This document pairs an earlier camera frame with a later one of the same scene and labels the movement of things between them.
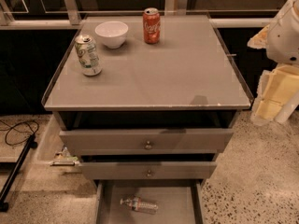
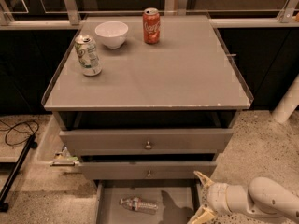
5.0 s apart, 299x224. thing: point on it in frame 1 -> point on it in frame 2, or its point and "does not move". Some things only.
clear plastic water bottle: (139, 204) does not move
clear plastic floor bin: (52, 148) does not move
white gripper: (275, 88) -> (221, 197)
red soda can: (151, 25) does not move
